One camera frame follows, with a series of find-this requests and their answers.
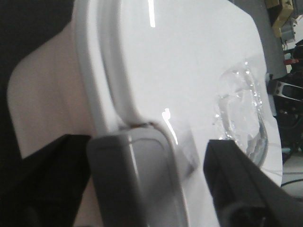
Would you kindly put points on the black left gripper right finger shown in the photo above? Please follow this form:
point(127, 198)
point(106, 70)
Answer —
point(243, 196)

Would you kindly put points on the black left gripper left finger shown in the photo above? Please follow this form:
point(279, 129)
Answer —
point(46, 188)

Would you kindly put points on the white lidded storage bin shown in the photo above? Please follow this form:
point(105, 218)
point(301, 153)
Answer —
point(151, 82)

